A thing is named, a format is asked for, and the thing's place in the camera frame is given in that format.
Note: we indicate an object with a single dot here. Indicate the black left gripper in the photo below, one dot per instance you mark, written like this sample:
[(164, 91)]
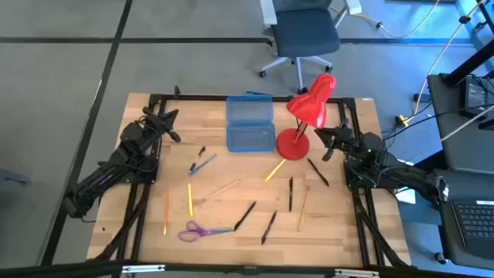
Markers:
[(156, 125)]

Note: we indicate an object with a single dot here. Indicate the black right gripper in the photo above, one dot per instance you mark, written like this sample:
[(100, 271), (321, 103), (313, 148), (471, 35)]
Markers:
[(343, 141)]

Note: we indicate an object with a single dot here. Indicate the matte black pen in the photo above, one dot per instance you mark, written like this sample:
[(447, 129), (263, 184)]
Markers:
[(290, 195), (318, 172), (244, 216)]

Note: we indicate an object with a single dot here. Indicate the short black pen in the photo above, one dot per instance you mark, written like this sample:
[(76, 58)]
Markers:
[(201, 150)]

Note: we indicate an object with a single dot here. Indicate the blue pen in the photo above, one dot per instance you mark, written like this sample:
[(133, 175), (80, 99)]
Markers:
[(204, 163)]

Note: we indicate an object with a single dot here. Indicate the yellow highlighter pen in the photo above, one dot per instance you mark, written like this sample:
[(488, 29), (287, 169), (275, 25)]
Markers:
[(275, 170)]

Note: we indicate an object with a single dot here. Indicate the dull yellow pencil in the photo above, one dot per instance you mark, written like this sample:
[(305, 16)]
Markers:
[(303, 208)]

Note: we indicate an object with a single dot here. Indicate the blue plastic supply box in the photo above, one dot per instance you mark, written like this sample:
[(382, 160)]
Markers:
[(251, 137)]

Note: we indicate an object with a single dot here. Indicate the bright yellow pencil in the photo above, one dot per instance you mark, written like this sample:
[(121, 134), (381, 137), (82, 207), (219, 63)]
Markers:
[(190, 201)]

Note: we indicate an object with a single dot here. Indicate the pale pencil green-striped ferrule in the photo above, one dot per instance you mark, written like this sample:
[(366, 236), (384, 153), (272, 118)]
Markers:
[(222, 190)]

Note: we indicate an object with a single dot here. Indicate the orange pencil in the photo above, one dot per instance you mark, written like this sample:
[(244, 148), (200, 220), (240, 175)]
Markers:
[(166, 210)]

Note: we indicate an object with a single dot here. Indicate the glossy black clip pen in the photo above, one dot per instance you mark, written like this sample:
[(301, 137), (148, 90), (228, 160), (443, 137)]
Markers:
[(269, 227)]

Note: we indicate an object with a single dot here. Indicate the dark pen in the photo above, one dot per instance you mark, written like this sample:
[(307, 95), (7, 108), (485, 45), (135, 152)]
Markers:
[(216, 231)]

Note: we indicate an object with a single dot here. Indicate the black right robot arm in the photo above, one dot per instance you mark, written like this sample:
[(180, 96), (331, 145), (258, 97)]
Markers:
[(405, 175)]

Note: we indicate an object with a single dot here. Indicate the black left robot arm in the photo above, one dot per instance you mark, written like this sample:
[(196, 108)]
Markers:
[(116, 162)]

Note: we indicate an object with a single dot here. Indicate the red desk lamp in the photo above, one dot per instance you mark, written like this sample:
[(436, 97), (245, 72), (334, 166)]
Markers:
[(308, 108)]

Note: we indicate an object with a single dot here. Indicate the yellow power plug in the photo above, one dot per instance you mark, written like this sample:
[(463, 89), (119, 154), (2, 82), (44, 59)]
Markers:
[(403, 121)]

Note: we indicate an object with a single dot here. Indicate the dark blue office chair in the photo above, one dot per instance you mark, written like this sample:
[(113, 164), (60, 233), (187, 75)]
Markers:
[(305, 32)]

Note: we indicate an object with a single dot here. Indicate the black side table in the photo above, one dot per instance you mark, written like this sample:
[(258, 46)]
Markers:
[(455, 146)]

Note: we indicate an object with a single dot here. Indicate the black power adapter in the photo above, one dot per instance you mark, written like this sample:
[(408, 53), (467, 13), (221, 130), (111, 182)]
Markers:
[(474, 96)]

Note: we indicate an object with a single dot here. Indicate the black stand beam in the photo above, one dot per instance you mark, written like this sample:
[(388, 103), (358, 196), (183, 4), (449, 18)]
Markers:
[(469, 65)]

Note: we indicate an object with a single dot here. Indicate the black laptop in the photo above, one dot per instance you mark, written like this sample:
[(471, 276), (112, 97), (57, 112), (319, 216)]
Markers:
[(476, 224)]

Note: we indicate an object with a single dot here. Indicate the black crossbar with silver brackets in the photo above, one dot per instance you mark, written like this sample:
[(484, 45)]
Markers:
[(77, 268)]

